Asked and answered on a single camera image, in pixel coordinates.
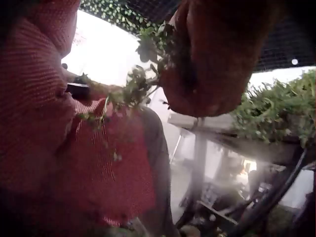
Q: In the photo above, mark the grey metal bench frame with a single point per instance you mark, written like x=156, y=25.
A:
x=201, y=138

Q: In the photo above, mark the black overhead net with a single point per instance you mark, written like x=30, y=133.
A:
x=284, y=37

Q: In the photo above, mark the person's right fingers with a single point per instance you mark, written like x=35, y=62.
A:
x=212, y=61

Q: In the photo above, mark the bunch of green leafy sprigs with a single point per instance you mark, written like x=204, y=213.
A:
x=138, y=84

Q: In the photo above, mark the person's left hand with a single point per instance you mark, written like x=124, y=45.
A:
x=121, y=167

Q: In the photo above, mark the person's right hand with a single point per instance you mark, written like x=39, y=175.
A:
x=32, y=81

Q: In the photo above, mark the person's body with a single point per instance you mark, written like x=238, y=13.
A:
x=159, y=158

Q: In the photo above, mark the black wrist band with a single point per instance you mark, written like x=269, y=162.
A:
x=78, y=90

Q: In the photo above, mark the bed of green leafy plants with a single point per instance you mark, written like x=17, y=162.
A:
x=279, y=111

